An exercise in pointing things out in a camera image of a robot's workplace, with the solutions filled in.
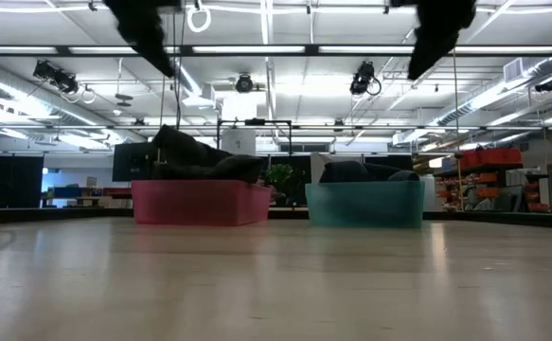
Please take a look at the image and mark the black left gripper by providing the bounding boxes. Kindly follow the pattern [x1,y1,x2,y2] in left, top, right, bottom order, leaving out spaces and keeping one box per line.
[102,0,177,79]

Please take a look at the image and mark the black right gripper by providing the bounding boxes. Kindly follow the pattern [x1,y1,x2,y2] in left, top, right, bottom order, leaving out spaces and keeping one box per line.
[407,0,478,81]

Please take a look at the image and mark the blue denim bucket hat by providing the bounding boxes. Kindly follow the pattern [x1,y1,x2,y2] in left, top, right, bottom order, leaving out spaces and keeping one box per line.
[151,124,234,182]

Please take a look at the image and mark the black hat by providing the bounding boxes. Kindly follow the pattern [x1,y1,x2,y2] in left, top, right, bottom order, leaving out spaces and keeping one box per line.
[318,160,393,185]
[208,154,266,185]

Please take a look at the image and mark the white ceiling air vent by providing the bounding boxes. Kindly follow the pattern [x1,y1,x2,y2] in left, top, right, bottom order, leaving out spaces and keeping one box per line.
[503,57,525,83]

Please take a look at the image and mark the round black ceiling spotlight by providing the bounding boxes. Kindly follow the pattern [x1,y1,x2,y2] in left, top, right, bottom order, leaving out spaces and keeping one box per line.
[235,73,256,94]

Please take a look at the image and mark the black computer monitor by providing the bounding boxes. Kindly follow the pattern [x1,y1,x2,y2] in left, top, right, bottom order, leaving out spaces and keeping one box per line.
[111,141,159,183]

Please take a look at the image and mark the red storage bins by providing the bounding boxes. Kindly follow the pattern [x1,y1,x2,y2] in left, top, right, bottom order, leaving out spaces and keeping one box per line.
[458,147,524,169]

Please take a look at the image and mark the pink translucent plastic bin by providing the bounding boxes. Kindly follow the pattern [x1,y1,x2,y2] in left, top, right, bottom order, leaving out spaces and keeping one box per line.
[131,179,274,226]

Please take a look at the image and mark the teal translucent plastic bin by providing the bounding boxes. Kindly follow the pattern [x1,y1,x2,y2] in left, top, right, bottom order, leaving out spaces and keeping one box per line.
[304,180,426,230]

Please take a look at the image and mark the green potted plant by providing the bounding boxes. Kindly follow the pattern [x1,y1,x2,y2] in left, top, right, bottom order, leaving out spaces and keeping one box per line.
[261,163,306,207]

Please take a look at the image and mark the white hanging ring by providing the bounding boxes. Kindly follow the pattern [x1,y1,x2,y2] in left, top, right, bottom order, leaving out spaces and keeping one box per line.
[186,4,213,34]

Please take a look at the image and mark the thin hanging cable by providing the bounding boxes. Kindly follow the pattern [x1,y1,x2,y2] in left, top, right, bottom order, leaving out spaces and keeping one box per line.
[451,46,463,212]

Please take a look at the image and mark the black ceiling camera mount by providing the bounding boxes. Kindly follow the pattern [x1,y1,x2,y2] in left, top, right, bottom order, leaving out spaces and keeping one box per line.
[348,60,383,98]
[32,59,80,96]

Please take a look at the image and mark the black overhead frame beam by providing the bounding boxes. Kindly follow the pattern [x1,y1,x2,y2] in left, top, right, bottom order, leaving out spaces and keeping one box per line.
[0,44,552,59]

